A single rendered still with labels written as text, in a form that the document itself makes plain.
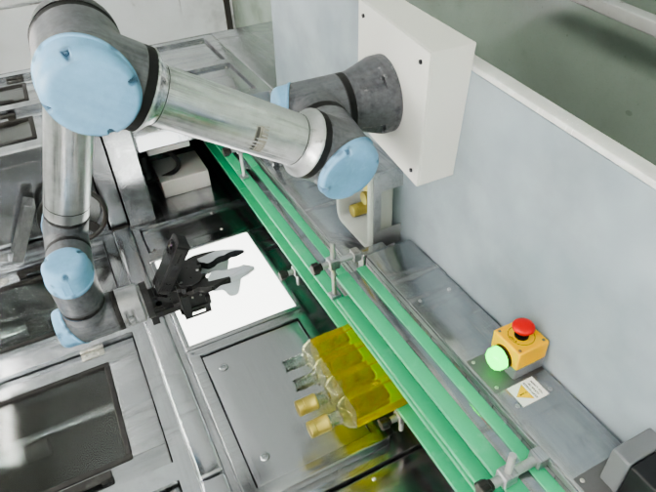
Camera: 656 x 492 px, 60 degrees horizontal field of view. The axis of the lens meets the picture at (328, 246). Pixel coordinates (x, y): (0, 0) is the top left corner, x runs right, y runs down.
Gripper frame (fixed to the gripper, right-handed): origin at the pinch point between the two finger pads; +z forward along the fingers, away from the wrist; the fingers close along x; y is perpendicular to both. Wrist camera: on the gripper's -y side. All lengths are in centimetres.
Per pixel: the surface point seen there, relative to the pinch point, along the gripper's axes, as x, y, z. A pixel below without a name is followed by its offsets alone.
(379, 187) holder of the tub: -8.9, 0.6, 36.6
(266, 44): -133, 8, 58
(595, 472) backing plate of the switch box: 60, 14, 35
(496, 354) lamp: 37, 9, 33
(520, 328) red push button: 38, 5, 38
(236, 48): -136, 8, 46
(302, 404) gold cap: 17.1, 28.4, 2.8
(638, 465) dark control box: 65, 6, 36
